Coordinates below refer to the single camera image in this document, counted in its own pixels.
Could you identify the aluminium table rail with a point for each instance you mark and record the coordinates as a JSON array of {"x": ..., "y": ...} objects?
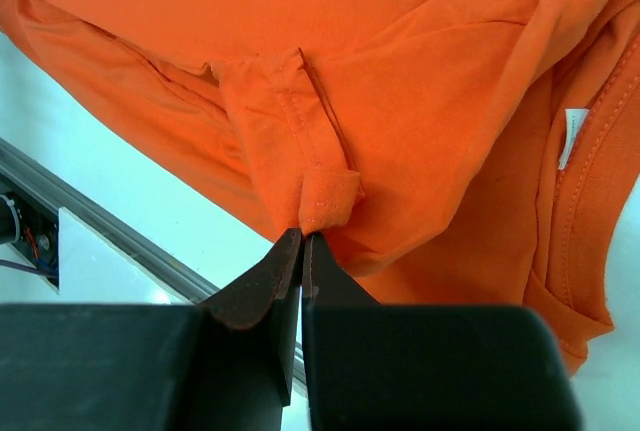
[{"x": 103, "y": 260}]

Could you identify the orange t-shirt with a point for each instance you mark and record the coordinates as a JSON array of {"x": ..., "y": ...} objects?
[{"x": 451, "y": 151}]

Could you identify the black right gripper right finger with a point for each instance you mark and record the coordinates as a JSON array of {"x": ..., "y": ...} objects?
[{"x": 371, "y": 366}]

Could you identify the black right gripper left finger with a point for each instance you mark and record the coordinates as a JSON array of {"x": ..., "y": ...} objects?
[{"x": 223, "y": 364}]

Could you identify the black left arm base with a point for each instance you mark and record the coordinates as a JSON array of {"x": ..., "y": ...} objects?
[{"x": 31, "y": 229}]

